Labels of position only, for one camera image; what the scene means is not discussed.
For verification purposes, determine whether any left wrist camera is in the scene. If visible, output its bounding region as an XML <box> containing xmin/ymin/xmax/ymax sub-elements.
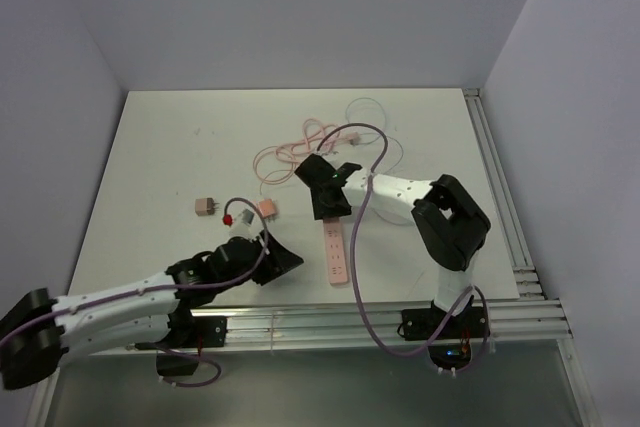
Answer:
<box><xmin>222</xmin><ymin>209</ymin><xmax>255</xmax><ymax>240</ymax></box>

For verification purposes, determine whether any brown pink plug adapter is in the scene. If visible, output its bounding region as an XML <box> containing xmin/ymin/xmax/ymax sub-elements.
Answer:
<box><xmin>194</xmin><ymin>197</ymin><xmax>218</xmax><ymax>217</ymax></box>

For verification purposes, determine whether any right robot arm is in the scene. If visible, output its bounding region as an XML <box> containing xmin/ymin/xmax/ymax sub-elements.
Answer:
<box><xmin>294</xmin><ymin>154</ymin><xmax>491</xmax><ymax>337</ymax></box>

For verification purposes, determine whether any front aluminium rail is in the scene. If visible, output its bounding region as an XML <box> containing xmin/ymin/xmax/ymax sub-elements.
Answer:
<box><xmin>47</xmin><ymin>299</ymin><xmax>574</xmax><ymax>358</ymax></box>

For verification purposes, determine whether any aluminium rail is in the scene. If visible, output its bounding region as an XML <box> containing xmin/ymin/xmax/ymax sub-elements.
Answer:
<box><xmin>463</xmin><ymin>89</ymin><xmax>546</xmax><ymax>301</ymax></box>
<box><xmin>47</xmin><ymin>299</ymin><xmax>574</xmax><ymax>358</ymax></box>

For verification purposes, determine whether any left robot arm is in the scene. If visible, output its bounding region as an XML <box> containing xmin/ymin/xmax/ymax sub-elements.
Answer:
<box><xmin>1</xmin><ymin>232</ymin><xmax>304</xmax><ymax>391</ymax></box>

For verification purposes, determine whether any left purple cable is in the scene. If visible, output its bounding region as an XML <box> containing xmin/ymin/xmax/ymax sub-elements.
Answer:
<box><xmin>0</xmin><ymin>196</ymin><xmax>274</xmax><ymax>389</ymax></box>

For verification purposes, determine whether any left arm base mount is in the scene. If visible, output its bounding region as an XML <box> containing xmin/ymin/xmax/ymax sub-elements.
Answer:
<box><xmin>134</xmin><ymin>311</ymin><xmax>227</xmax><ymax>388</ymax></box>

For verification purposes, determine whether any orange pink charger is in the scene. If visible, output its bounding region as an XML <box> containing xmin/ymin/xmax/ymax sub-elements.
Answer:
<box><xmin>256</xmin><ymin>198</ymin><xmax>278</xmax><ymax>221</ymax></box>

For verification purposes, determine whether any purple cable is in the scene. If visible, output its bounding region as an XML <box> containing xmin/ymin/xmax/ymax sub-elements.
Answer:
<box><xmin>315</xmin><ymin>122</ymin><xmax>494</xmax><ymax>376</ymax></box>
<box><xmin>0</xmin><ymin>196</ymin><xmax>274</xmax><ymax>389</ymax></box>

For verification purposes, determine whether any thin pink charger cable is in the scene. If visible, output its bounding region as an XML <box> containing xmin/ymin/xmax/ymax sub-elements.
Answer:
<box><xmin>252</xmin><ymin>145</ymin><xmax>306</xmax><ymax>201</ymax></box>

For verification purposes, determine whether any thin blue charger cable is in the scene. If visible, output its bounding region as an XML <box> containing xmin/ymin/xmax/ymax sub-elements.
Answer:
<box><xmin>344</xmin><ymin>97</ymin><xmax>416</xmax><ymax>226</ymax></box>

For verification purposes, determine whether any pink power strip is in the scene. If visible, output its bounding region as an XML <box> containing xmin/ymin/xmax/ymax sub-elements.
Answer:
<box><xmin>323</xmin><ymin>218</ymin><xmax>349</xmax><ymax>286</ymax></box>

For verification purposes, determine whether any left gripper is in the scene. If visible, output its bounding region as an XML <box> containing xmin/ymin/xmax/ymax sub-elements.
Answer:
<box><xmin>218</xmin><ymin>228</ymin><xmax>303</xmax><ymax>292</ymax></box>

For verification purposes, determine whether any right side aluminium rail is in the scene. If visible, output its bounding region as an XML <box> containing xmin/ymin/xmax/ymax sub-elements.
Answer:
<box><xmin>463</xmin><ymin>89</ymin><xmax>546</xmax><ymax>301</ymax></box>

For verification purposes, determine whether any pink power strip cord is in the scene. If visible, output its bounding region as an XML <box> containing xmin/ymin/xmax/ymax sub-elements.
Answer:
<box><xmin>274</xmin><ymin>118</ymin><xmax>364</xmax><ymax>163</ymax></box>

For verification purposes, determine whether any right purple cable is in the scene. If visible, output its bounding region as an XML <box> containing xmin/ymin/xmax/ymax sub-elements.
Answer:
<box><xmin>315</xmin><ymin>122</ymin><xmax>494</xmax><ymax>376</ymax></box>

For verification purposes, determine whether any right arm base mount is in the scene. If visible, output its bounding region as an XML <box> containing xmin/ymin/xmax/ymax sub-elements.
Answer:
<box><xmin>396</xmin><ymin>306</ymin><xmax>491</xmax><ymax>370</ymax></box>

